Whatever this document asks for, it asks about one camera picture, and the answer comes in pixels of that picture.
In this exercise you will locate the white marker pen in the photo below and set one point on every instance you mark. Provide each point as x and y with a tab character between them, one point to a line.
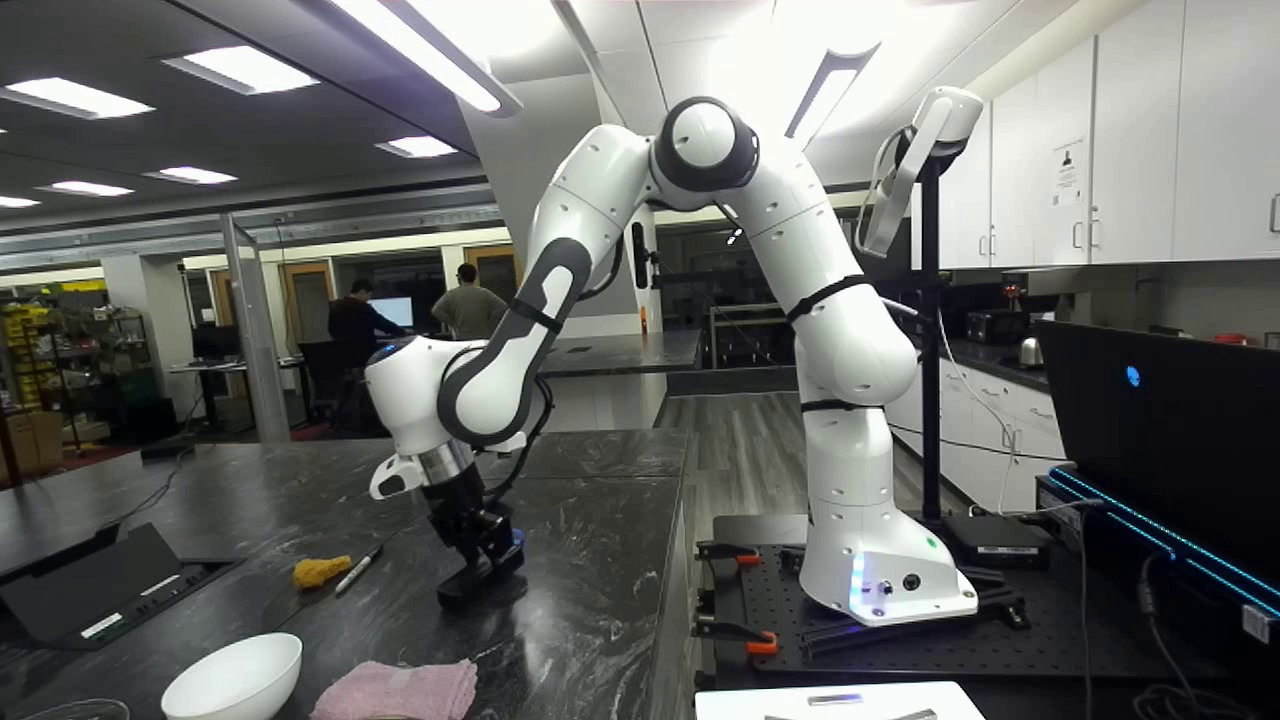
357	569

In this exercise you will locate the black monitor right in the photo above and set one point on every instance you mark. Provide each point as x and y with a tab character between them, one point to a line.
1176	430

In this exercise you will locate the orange black clamp lower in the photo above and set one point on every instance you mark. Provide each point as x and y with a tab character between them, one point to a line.
756	641

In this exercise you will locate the white bowl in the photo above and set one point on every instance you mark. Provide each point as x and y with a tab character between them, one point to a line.
238	681

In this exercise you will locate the orange black clamp upper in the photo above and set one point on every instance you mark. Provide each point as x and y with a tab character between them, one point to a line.
736	553

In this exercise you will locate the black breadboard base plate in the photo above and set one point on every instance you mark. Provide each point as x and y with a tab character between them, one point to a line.
1042	624

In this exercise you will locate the white paper sheet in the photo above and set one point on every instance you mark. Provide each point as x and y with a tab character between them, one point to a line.
840	700

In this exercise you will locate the black camera stand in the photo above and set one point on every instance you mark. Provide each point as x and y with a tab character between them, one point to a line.
912	163

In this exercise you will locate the orange black clamp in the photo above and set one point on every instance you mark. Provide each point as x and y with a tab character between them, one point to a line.
756	641
736	553

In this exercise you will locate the yellow handled tool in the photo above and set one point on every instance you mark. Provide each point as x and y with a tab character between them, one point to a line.
319	569

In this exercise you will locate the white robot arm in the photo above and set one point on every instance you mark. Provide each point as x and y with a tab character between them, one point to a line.
448	400

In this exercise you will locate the black laptop on counter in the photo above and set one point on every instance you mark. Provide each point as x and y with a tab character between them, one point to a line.
101	593

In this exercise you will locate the pink cloth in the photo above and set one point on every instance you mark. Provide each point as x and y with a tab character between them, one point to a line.
397	694

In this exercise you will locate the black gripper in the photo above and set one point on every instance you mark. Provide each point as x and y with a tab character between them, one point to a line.
457	511

